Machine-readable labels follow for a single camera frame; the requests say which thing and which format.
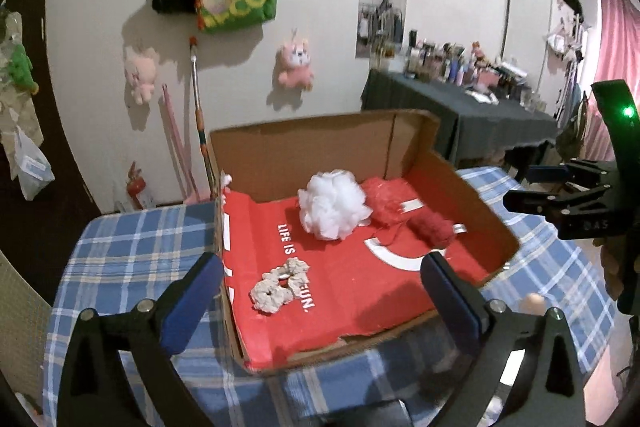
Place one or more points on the red fluffy scrunchie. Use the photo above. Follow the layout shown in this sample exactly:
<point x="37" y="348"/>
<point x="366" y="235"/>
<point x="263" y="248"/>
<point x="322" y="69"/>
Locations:
<point x="430" y="229"/>

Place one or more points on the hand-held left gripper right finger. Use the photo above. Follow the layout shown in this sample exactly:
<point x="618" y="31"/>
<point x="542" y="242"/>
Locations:
<point x="452" y="302"/>

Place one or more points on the white mesh bath pouf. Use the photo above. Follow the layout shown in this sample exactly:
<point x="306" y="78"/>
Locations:
<point x="332" y="204"/>

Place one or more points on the pink plush with white face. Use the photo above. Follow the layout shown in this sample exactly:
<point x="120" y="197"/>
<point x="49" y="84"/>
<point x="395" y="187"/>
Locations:
<point x="296" y="62"/>

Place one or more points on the green plush toy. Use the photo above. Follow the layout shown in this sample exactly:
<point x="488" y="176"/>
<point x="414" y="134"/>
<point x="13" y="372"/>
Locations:
<point x="21" y="67"/>

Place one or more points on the cardboard box with red lining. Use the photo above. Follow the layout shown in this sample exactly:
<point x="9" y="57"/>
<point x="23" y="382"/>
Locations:
<point x="360" y="277"/>

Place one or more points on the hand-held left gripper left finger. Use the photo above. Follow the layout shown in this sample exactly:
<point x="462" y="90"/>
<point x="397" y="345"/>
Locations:
<point x="192" y="307"/>

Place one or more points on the white fabric wardrobe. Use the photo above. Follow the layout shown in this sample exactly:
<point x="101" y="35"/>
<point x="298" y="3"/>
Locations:
<point x="530" y="27"/>

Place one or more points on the pale pink plush toy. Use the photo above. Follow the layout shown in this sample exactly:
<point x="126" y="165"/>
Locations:
<point x="140" y="74"/>

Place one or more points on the dressing table with dark cloth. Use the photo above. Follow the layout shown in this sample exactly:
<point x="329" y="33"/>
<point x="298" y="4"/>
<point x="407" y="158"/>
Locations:
<point x="450" y="117"/>

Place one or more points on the clear plastic bag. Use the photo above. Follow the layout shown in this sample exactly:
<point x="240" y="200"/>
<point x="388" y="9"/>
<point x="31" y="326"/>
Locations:
<point x="32" y="167"/>

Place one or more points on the pink stick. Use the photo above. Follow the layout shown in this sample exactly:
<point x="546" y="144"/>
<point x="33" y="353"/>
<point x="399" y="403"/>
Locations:
<point x="177" y="137"/>

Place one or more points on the red mesh bath pouf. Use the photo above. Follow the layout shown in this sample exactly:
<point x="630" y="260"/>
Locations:
<point x="387" y="202"/>

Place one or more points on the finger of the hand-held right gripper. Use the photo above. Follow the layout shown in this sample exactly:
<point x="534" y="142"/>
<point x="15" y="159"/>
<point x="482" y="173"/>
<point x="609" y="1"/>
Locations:
<point x="530" y="201"/>
<point x="547" y="173"/>

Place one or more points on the pink curtain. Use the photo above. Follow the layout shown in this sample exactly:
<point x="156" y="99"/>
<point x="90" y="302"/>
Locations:
<point x="612" y="22"/>

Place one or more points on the person's right hand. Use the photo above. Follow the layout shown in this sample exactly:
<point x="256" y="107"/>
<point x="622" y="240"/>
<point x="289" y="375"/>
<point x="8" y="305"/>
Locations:
<point x="611" y="264"/>

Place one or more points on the blue plaid tablecloth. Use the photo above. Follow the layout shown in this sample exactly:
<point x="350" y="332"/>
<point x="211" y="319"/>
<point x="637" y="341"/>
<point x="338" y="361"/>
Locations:
<point x="125" y="247"/>

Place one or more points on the hanging clear organizer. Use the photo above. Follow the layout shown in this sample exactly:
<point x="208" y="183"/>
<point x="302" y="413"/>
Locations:
<point x="15" y="107"/>

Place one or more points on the cream crocheted scrunchie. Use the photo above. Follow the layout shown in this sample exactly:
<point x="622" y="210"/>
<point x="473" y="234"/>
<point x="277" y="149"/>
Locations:
<point x="257" y="294"/>

